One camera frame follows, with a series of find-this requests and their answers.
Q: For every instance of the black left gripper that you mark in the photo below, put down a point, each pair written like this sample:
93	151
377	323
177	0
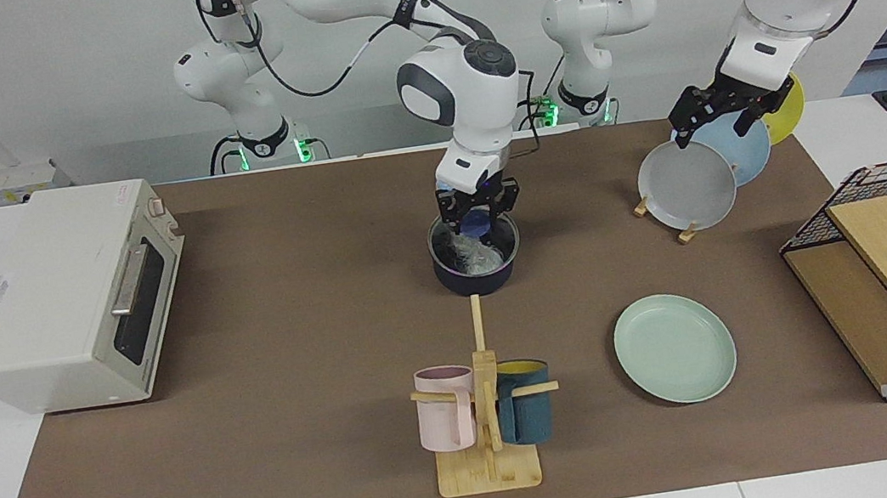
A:
724	99

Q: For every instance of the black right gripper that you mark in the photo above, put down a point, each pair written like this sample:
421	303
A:
479	195

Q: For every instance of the translucent vermicelli bundle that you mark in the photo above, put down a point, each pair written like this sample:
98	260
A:
479	256

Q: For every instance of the glass lid with blue knob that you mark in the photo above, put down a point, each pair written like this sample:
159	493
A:
441	249

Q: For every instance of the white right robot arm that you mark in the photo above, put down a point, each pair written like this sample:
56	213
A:
465	83

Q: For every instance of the light blue plate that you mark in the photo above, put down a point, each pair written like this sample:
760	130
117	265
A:
748	153

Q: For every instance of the grey plate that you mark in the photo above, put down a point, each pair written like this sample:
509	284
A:
685	184

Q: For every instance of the yellow plate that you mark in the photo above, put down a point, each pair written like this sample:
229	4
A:
787	114

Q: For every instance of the wooden plate rack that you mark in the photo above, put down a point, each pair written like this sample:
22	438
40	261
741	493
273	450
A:
688	235

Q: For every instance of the mint green plate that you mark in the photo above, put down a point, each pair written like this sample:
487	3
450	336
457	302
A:
675	349

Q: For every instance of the teal mug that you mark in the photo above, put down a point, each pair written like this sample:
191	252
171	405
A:
529	409

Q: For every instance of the pink mug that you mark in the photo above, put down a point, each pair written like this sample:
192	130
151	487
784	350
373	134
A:
442	416

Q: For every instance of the brown table mat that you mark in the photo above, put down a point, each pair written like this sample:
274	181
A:
299	388

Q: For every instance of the wooden mug tree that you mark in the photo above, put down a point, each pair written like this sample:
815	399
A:
490	472

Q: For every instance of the cream toaster oven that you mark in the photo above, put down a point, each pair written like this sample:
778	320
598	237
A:
46	293

